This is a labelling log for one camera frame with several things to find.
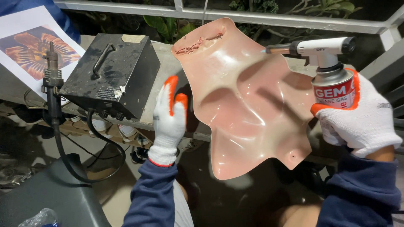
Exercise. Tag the grey seat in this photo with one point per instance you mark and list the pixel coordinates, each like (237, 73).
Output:
(53, 195)

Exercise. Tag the blue cloth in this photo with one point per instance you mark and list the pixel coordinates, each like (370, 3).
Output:
(63, 19)

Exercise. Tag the black metal power box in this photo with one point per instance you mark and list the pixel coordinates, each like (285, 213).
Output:
(116, 75)

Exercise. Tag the white metal railing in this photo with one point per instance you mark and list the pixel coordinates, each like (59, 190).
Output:
(284, 19)

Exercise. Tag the printed flower picture paper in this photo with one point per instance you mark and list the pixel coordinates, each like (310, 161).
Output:
(28, 47)

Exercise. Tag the wooden shoe rack with shoes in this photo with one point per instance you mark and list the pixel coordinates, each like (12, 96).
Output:
(101, 126)

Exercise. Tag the pink warped plastic sheet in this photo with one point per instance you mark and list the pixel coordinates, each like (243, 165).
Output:
(246, 104)

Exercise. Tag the clear plastic bag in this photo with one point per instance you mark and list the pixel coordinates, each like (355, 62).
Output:
(39, 219)

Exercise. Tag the person's white shorts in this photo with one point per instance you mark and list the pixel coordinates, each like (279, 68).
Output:
(183, 208)

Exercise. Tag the black sandal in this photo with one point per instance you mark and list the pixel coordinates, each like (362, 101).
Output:
(139, 154)

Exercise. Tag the person's right hand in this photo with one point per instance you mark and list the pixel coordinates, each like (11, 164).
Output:
(369, 123)

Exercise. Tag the person's bare knee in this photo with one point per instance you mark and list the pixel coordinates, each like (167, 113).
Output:
(296, 216)

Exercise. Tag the person's left hand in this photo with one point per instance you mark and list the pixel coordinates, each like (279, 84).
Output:
(167, 126)

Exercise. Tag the white butane torch with canister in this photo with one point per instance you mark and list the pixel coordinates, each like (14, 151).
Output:
(333, 85)

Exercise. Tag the green leafy plants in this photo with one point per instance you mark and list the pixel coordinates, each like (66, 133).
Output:
(167, 26)

